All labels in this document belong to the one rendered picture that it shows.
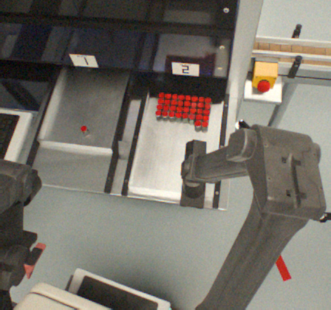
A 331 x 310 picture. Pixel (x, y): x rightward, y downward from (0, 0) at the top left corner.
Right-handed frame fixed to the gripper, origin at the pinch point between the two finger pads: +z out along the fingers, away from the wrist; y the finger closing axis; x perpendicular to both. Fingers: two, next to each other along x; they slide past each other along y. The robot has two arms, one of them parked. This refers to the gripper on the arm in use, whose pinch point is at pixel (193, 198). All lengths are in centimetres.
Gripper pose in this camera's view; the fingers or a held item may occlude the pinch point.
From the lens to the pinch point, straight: 109.4
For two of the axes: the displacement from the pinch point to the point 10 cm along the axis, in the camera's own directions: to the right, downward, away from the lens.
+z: 0.8, 4.3, 9.0
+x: -9.8, -1.1, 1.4
